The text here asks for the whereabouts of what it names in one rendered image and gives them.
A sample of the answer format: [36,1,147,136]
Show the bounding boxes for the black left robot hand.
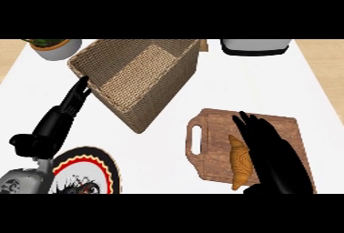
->
[7,76,92,160]

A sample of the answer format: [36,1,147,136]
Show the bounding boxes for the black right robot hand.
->
[231,110,314,195]

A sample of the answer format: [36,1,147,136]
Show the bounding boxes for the golden brown croissant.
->
[227,134,255,191]

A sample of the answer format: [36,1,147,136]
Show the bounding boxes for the brown wooden cutting board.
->
[184,107,318,195]

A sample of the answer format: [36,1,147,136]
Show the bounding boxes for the brown wicker basket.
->
[67,38,202,135]

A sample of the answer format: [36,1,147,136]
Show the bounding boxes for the black red patterned plate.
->
[47,146,122,195]

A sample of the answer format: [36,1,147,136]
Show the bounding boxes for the white potted plant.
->
[21,38,82,62]

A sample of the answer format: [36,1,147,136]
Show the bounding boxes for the small wooden block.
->
[197,38,209,53]

